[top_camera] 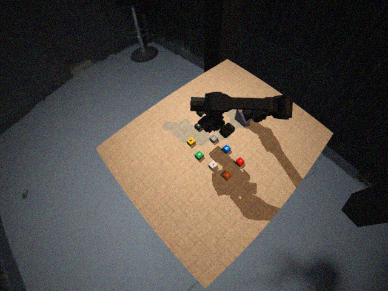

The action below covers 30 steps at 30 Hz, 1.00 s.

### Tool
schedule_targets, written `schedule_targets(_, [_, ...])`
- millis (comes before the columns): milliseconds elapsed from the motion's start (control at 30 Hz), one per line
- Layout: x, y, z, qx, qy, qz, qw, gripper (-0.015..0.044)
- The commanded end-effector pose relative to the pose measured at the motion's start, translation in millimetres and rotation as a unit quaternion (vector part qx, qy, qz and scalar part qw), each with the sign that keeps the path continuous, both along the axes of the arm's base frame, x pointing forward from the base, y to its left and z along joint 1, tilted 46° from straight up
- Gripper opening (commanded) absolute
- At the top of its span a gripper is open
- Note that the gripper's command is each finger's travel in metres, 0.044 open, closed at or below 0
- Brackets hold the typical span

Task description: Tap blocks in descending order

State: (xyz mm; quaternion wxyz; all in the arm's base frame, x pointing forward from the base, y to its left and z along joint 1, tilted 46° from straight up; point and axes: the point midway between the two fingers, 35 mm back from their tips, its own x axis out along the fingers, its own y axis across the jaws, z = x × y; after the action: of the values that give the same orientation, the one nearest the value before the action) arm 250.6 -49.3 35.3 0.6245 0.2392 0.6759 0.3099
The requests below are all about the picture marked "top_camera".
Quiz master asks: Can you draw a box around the red block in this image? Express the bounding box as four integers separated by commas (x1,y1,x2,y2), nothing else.
236,157,245,166

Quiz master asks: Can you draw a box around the orange block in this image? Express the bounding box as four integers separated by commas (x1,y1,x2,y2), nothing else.
222,170,232,180

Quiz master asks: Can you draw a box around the green block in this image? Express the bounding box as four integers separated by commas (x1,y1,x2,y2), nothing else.
195,151,204,160

